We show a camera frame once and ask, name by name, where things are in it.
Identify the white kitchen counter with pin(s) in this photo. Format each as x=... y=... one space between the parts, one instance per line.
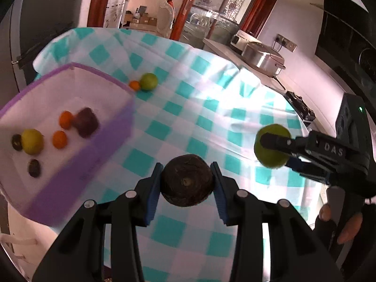
x=223 y=53

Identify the red-brown wooden door frame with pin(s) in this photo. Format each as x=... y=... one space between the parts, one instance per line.
x=100 y=1

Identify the red apple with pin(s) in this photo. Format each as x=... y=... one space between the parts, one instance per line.
x=85 y=122

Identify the small orange tangerine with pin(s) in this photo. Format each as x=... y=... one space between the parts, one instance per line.
x=134 y=85

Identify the cardboard boxes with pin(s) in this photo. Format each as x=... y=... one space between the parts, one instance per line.
x=141 y=20

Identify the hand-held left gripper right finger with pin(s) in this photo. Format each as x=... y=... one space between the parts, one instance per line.
x=220 y=194

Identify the purple storage box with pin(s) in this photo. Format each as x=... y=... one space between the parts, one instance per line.
x=97 y=164

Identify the yellow-green apple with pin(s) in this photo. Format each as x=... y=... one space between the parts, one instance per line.
x=31 y=141

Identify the white kitchen appliance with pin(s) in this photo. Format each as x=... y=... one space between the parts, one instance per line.
x=242 y=39

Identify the wall power socket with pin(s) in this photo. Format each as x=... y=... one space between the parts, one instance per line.
x=286 y=42

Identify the glass display cabinet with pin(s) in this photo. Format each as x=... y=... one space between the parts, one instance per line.
x=211 y=20

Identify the teal white checked tablecloth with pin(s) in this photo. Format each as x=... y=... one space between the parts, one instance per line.
x=191 y=117

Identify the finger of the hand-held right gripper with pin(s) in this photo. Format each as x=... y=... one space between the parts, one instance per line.
x=293 y=164
x=282 y=142

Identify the person's right hand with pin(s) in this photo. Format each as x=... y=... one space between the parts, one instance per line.
x=349 y=226

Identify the stainless steel electric griddle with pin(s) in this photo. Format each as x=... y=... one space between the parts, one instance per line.
x=263 y=55

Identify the large dark round fruit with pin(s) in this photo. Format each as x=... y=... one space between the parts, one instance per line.
x=187 y=180

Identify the green apple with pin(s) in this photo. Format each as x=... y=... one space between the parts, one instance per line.
x=148 y=81
x=271 y=158

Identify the black gas stove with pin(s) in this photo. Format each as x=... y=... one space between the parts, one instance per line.
x=301 y=105

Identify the white ornate chair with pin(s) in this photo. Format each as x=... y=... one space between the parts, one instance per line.
x=166 y=14

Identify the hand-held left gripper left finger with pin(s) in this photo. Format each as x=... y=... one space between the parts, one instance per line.
x=152 y=194

